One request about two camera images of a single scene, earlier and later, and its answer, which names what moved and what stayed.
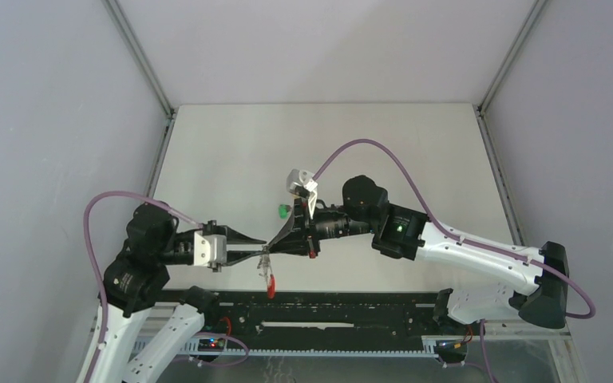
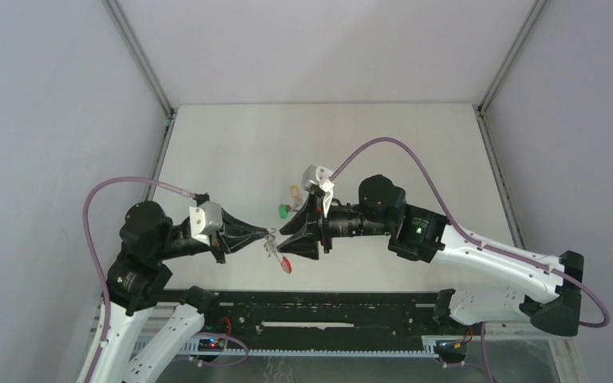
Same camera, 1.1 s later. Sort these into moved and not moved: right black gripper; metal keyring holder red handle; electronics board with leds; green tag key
Moved: metal keyring holder red handle
Not moved: green tag key; right black gripper; electronics board with leds
